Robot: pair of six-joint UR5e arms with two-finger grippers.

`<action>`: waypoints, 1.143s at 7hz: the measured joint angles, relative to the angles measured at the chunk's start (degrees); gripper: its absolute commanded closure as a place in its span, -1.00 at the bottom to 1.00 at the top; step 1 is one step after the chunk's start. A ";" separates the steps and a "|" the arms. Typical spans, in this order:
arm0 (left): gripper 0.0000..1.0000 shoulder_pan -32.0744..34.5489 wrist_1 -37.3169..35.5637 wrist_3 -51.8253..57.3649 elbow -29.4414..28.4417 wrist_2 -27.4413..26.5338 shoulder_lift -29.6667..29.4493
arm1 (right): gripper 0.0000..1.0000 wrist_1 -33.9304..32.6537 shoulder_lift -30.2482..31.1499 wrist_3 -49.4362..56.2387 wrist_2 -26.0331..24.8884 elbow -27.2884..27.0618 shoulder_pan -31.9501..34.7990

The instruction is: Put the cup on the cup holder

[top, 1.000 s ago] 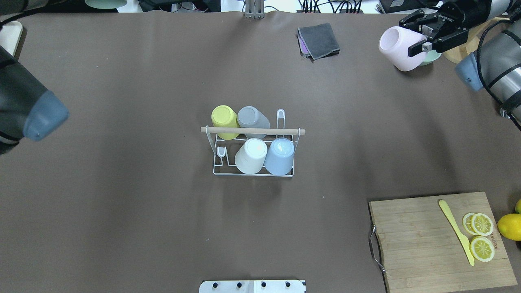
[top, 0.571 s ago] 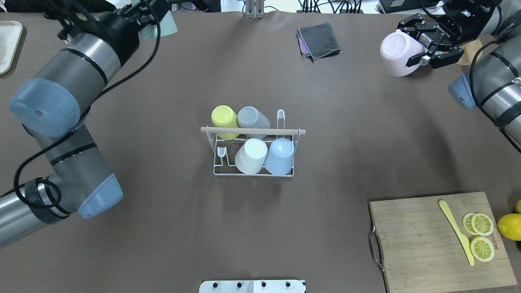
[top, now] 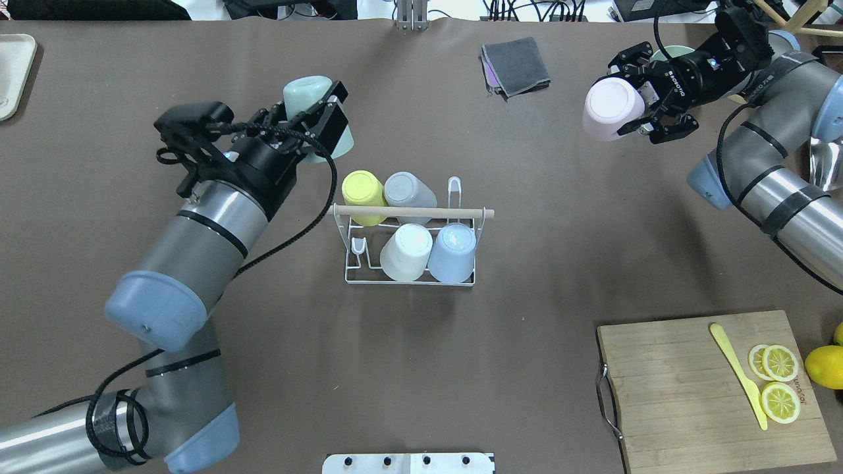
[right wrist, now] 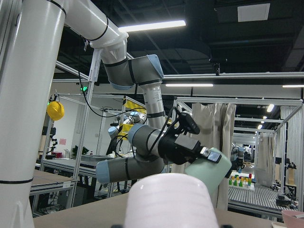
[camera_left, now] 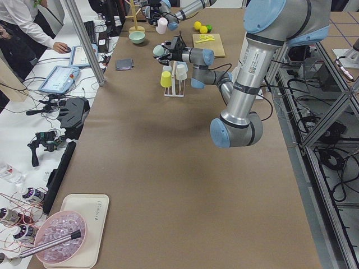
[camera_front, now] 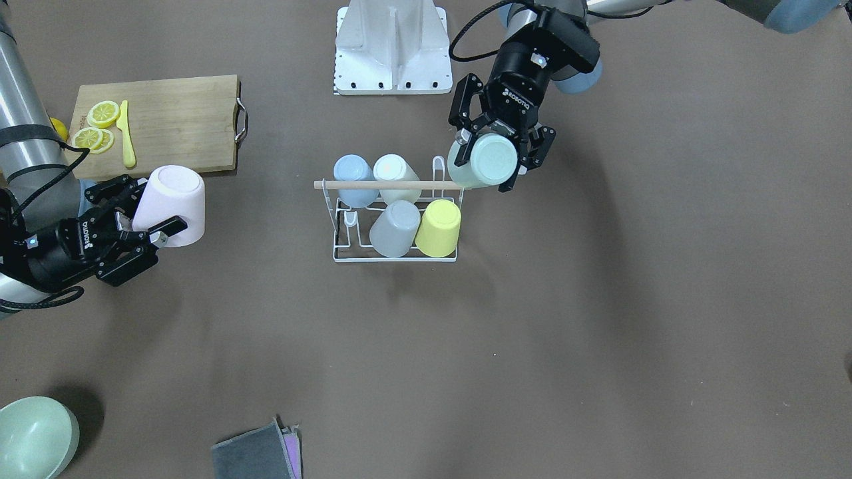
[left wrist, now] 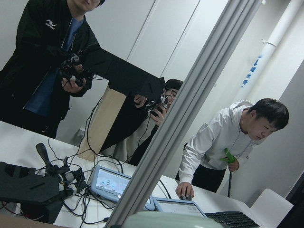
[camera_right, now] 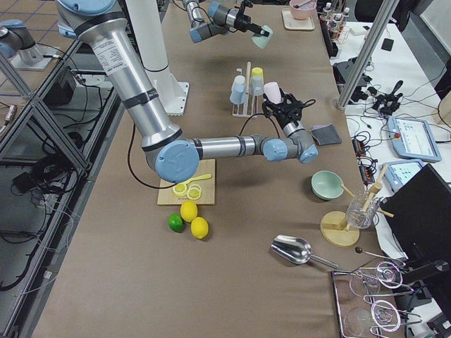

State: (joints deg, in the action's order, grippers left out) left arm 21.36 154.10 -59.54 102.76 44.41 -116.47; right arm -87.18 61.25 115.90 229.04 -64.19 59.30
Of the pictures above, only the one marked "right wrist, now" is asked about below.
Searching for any green plastic cup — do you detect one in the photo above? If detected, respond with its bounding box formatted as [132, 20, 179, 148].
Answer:
[185, 153, 232, 195]

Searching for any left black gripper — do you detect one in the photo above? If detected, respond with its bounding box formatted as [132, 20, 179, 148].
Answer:
[157, 111, 223, 165]

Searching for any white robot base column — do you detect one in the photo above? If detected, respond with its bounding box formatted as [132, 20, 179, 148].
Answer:
[0, 0, 128, 228]

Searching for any pink bowl of ice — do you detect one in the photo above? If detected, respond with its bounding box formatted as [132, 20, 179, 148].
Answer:
[281, 210, 304, 228]

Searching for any yellow hard hat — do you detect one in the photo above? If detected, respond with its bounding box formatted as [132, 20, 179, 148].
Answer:
[47, 101, 65, 121]

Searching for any pink plastic cup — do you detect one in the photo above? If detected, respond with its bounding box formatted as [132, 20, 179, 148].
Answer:
[123, 173, 219, 228]

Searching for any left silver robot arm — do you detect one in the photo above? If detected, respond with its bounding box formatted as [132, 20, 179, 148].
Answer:
[95, 54, 223, 183]

